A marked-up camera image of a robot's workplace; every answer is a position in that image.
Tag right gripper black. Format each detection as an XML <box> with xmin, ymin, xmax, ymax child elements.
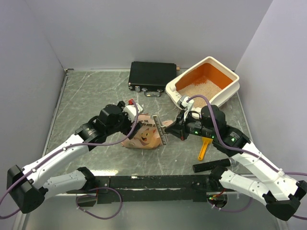
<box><xmin>165</xmin><ymin>108</ymin><xmax>215</xmax><ymax>140</ymax></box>

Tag pink cat litter bag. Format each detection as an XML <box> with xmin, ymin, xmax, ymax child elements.
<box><xmin>121</xmin><ymin>114</ymin><xmax>162</xmax><ymax>150</ymax></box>

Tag yellow plastic litter scoop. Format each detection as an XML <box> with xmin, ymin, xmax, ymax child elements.
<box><xmin>197</xmin><ymin>137</ymin><xmax>213</xmax><ymax>161</ymax></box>

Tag beige bag sealing clip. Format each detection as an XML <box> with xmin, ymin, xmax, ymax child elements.
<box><xmin>152</xmin><ymin>114</ymin><xmax>168</xmax><ymax>146</ymax></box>

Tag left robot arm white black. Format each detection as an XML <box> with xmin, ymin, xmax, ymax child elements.
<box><xmin>7</xmin><ymin>100</ymin><xmax>143</xmax><ymax>214</ymax></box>

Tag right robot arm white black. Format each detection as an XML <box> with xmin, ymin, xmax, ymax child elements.
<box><xmin>165</xmin><ymin>105</ymin><xmax>307</xmax><ymax>221</ymax></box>

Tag clean litter granules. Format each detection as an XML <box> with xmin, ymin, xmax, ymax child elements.
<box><xmin>178</xmin><ymin>78</ymin><xmax>222</xmax><ymax>101</ymax></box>

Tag cream orange litter box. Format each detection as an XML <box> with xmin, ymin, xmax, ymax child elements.
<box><xmin>165</xmin><ymin>57</ymin><xmax>240</xmax><ymax>107</ymax></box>

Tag black carrying case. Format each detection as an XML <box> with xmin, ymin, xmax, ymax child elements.
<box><xmin>128</xmin><ymin>61</ymin><xmax>177</xmax><ymax>97</ymax></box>

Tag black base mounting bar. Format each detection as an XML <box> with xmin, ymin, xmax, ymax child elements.
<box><xmin>67</xmin><ymin>174</ymin><xmax>238</xmax><ymax>204</ymax></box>

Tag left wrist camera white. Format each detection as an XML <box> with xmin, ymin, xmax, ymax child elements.
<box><xmin>123</xmin><ymin>99</ymin><xmax>143</xmax><ymax>121</ymax></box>

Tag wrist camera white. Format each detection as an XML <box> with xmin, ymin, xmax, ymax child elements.
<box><xmin>123</xmin><ymin>99</ymin><xmax>143</xmax><ymax>121</ymax></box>
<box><xmin>177</xmin><ymin>95</ymin><xmax>194</xmax><ymax>115</ymax></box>

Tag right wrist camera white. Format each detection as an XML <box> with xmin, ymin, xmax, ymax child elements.
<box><xmin>177</xmin><ymin>95</ymin><xmax>194</xmax><ymax>115</ymax></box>

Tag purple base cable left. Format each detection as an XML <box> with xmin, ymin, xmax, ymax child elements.
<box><xmin>75</xmin><ymin>187</ymin><xmax>123</xmax><ymax>220</ymax></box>

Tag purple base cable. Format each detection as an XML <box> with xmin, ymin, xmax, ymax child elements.
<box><xmin>207</xmin><ymin>196</ymin><xmax>252</xmax><ymax>214</ymax></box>
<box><xmin>75</xmin><ymin>187</ymin><xmax>123</xmax><ymax>220</ymax></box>

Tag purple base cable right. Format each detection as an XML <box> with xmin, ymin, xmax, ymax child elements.
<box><xmin>207</xmin><ymin>196</ymin><xmax>252</xmax><ymax>214</ymax></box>

